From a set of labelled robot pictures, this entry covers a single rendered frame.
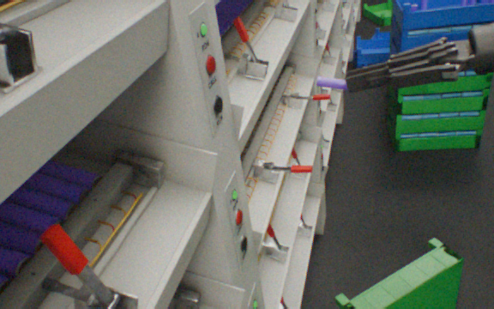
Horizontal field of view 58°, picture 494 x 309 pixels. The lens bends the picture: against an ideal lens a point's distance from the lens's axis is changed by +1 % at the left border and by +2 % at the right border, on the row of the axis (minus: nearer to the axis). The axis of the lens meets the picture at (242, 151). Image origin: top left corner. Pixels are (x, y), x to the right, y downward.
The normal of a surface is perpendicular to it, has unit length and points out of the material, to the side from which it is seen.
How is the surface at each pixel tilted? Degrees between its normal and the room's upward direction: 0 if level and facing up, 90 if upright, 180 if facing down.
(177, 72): 90
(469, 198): 0
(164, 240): 17
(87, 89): 107
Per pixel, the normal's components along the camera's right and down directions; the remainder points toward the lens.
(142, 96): -0.26, 0.55
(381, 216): -0.14, -0.83
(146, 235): 0.14, -0.79
